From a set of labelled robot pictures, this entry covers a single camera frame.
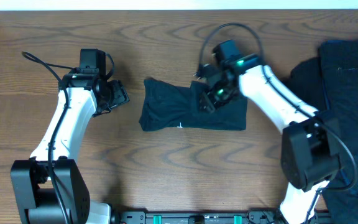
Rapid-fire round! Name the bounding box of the dark teal t-shirt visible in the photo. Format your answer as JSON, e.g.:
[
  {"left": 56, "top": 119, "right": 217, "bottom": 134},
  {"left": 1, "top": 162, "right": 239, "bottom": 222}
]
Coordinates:
[{"left": 139, "top": 78, "right": 247, "bottom": 131}]

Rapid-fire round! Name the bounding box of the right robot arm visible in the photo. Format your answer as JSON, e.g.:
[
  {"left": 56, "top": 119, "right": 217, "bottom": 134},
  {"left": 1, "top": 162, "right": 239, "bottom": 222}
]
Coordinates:
[{"left": 195, "top": 54, "right": 356, "bottom": 223}]

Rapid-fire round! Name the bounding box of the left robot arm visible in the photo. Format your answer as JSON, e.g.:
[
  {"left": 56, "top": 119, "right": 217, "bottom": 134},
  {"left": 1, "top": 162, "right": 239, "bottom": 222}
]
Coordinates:
[{"left": 10, "top": 74, "right": 129, "bottom": 223}]

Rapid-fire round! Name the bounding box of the dark clothes pile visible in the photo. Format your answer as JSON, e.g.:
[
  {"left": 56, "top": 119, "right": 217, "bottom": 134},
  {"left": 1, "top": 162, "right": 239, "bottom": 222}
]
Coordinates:
[{"left": 283, "top": 40, "right": 358, "bottom": 223}]

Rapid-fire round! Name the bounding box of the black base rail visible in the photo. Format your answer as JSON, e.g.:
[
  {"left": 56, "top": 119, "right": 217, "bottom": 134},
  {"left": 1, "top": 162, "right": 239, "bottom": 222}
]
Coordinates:
[{"left": 113, "top": 210, "right": 334, "bottom": 224}]

